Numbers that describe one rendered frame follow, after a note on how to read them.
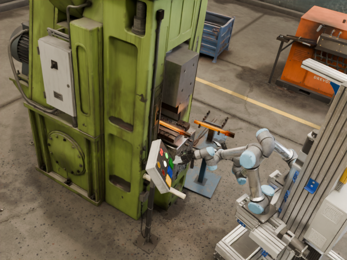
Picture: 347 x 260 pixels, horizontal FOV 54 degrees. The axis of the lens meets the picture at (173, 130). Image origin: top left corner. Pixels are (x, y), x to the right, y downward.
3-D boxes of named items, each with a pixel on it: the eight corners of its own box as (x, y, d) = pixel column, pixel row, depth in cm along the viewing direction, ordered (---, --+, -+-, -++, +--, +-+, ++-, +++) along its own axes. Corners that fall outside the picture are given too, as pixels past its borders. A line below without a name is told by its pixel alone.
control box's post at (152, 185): (149, 240, 342) (158, 162, 276) (147, 243, 339) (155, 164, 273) (146, 238, 343) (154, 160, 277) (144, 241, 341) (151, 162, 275)
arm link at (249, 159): (270, 206, 269) (261, 145, 248) (262, 217, 259) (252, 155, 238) (256, 203, 277) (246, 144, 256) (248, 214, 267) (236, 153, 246)
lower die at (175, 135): (183, 134, 335) (185, 127, 330) (173, 145, 321) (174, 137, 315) (148, 118, 350) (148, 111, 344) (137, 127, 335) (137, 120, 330)
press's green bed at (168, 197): (184, 191, 399) (189, 162, 370) (167, 212, 372) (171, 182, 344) (145, 171, 418) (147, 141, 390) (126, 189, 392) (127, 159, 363)
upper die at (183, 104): (188, 104, 313) (189, 95, 307) (177, 114, 299) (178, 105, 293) (150, 88, 328) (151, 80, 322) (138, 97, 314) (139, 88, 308)
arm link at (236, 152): (265, 136, 256) (216, 147, 292) (258, 143, 249) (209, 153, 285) (271, 150, 258) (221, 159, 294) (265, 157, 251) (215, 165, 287)
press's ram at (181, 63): (196, 90, 317) (203, 49, 293) (175, 108, 290) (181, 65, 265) (159, 75, 332) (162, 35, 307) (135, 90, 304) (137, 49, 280)
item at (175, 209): (200, 196, 395) (200, 195, 395) (174, 230, 354) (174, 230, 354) (171, 181, 409) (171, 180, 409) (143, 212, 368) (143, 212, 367)
